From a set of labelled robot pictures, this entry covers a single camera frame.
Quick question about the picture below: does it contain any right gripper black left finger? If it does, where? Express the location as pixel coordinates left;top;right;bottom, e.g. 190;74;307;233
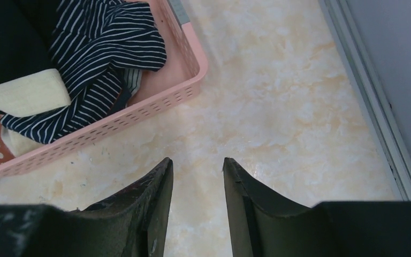
0;158;173;256

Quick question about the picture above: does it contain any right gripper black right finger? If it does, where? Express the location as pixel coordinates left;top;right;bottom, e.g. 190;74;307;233
223;158;411;256

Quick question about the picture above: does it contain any grey striped underwear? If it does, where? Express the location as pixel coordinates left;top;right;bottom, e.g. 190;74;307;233
124;69;143;99

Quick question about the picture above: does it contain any navy white striped underwear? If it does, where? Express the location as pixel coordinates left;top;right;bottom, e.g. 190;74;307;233
1;1;167;144

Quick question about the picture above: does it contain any navy underwear beige waistband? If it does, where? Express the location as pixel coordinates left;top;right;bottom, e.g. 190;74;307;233
1;127;44;157

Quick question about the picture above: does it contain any pink plastic basket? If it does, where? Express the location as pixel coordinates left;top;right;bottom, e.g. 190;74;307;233
0;1;208;178

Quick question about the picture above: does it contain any aluminium frame rail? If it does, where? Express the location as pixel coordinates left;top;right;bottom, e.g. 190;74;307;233
319;1;411;201

